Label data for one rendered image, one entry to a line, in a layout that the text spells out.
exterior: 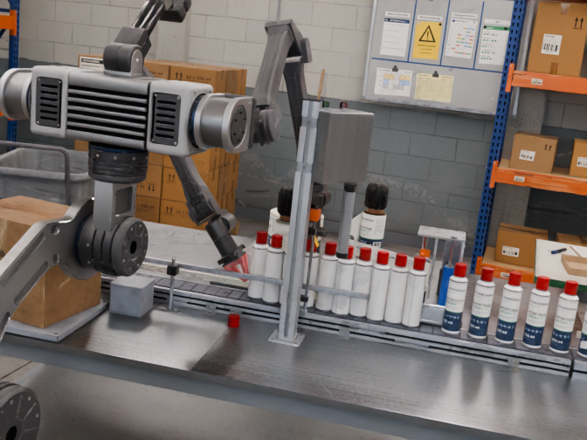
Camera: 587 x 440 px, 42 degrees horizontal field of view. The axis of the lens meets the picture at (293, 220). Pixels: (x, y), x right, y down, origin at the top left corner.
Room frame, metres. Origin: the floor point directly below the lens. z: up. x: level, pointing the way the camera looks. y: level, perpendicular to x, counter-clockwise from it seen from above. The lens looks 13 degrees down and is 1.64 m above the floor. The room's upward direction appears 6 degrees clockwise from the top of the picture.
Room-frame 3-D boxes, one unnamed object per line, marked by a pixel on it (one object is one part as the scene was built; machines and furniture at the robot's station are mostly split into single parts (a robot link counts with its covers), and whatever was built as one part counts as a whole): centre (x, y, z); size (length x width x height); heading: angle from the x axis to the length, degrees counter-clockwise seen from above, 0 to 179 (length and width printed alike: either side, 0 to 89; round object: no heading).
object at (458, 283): (2.05, -0.48, 0.98); 0.05 x 0.05 x 0.20
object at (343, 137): (2.05, -0.09, 1.38); 0.17 x 0.10 x 0.19; 134
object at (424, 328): (2.15, 0.00, 0.86); 1.65 x 0.08 x 0.04; 79
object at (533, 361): (2.15, 0.00, 0.85); 1.65 x 0.11 x 0.05; 79
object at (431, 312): (2.16, -0.44, 1.01); 0.14 x 0.13 x 0.26; 79
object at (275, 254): (2.15, 0.04, 0.98); 0.05 x 0.05 x 0.20
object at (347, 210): (2.02, -0.14, 1.18); 0.04 x 0.04 x 0.21
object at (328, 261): (2.14, -0.12, 0.98); 0.05 x 0.05 x 0.20
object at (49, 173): (4.50, 1.49, 0.48); 0.89 x 0.63 x 0.96; 2
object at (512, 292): (2.03, -0.63, 0.98); 0.05 x 0.05 x 0.20
